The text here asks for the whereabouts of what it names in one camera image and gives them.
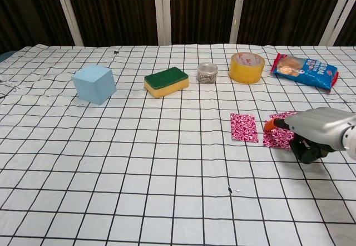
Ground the white partition frame post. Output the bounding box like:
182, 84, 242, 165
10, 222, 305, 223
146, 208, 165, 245
152, 0, 172, 46
230, 0, 248, 45
52, 0, 85, 47
320, 0, 353, 46

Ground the white black checkered tablecloth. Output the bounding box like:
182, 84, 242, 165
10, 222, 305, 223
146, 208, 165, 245
0, 43, 356, 246

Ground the yellow packing tape roll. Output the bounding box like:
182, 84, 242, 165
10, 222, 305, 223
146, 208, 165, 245
229, 52, 265, 85

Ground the blue snack bag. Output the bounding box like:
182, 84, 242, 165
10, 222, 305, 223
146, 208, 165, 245
271, 52, 339, 94

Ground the small clear plastic jar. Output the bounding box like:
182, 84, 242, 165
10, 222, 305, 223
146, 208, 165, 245
197, 62, 218, 85

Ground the pink patterned playing card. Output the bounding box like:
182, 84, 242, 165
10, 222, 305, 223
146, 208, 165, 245
230, 112, 260, 144
263, 117, 296, 150

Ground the green yellow sponge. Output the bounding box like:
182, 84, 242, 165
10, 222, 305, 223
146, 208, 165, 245
144, 66, 190, 99

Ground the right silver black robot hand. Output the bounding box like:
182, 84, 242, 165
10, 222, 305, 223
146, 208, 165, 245
264, 107, 356, 165

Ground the light blue foam cube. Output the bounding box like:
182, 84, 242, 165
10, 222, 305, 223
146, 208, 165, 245
71, 64, 117, 107

